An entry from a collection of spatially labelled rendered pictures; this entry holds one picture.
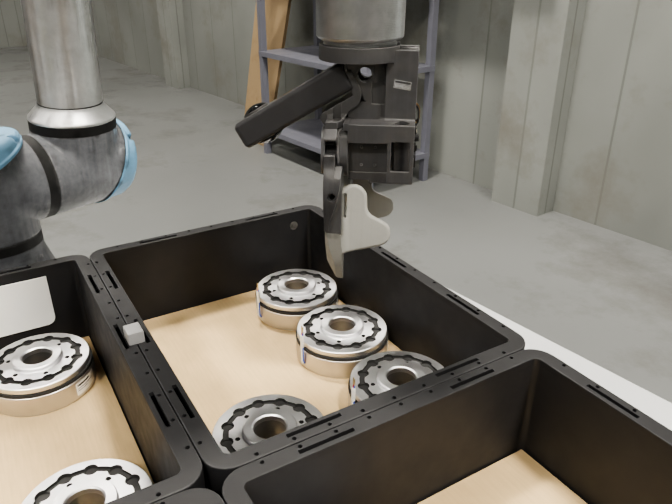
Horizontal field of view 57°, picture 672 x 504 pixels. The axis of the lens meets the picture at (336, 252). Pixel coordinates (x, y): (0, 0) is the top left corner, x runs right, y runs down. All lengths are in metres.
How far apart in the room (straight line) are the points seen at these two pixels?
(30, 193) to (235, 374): 0.38
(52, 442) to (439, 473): 0.35
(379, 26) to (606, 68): 2.77
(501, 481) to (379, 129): 0.32
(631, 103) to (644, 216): 0.53
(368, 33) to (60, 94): 0.51
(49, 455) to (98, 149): 0.45
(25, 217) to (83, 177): 0.09
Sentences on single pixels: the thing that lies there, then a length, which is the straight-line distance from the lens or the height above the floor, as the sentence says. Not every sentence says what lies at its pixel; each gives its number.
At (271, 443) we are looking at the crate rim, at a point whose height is 0.93.
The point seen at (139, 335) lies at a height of 0.94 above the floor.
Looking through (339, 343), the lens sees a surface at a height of 0.86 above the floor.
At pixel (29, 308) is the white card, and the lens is 0.77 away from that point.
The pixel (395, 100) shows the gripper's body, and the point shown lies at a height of 1.13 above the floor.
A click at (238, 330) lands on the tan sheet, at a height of 0.83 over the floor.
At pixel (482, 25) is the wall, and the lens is 3.67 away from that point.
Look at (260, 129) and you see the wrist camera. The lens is 0.57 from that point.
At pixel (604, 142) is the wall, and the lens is 3.30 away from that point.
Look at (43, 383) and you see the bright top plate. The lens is 0.68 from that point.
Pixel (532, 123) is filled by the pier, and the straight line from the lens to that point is 3.33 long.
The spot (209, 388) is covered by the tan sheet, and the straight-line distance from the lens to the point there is 0.68.
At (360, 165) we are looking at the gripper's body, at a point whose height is 1.07.
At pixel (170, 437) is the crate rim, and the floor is 0.93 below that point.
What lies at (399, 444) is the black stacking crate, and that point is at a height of 0.90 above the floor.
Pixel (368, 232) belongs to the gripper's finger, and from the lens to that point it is 0.57.
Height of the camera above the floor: 1.24
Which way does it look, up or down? 26 degrees down
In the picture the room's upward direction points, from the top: straight up
